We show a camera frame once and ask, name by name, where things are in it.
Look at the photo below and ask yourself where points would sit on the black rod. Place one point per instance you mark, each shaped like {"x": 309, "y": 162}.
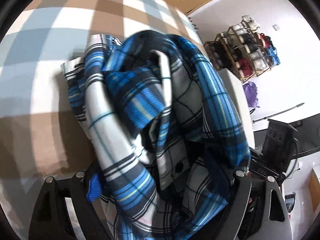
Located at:
{"x": 285, "y": 111}

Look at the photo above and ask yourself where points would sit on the white mattress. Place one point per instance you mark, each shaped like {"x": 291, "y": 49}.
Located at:
{"x": 240, "y": 100}

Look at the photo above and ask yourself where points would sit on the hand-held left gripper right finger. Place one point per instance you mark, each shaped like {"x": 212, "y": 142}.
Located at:
{"x": 243, "y": 192}

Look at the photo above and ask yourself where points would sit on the brown checked blanket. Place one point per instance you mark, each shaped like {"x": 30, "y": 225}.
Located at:
{"x": 50, "y": 55}

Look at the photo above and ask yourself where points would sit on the dark glass desk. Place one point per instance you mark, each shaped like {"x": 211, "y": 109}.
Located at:
{"x": 310, "y": 135}

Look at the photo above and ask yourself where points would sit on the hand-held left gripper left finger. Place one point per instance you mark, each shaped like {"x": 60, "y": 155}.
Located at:
{"x": 93, "y": 190}

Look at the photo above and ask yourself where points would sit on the blue plaid shirt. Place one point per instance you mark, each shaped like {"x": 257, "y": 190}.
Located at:
{"x": 150, "y": 105}

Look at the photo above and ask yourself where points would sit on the wall socket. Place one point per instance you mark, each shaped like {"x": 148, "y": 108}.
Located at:
{"x": 275, "y": 27}

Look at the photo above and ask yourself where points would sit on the purple bag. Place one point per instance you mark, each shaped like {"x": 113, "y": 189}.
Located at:
{"x": 250, "y": 93}

